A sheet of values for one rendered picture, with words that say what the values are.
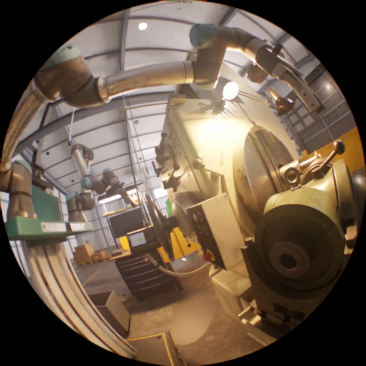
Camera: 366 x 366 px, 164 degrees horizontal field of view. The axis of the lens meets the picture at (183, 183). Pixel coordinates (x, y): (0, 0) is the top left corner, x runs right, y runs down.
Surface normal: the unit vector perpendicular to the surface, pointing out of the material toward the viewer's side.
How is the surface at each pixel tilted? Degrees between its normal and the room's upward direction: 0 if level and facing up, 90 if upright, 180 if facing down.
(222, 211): 90
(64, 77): 164
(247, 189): 84
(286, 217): 90
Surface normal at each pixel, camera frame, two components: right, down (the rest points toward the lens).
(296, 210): -0.89, 0.29
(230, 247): 0.26, -0.29
